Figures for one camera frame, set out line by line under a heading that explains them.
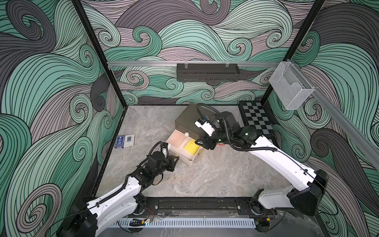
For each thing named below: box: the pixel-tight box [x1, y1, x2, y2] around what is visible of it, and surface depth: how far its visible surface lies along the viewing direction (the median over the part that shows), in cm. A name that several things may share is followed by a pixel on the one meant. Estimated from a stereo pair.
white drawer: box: [165, 129, 203, 165], surface depth 89 cm
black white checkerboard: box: [238, 101, 276, 138], surface depth 110 cm
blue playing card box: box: [114, 135, 125, 149], surface depth 98 cm
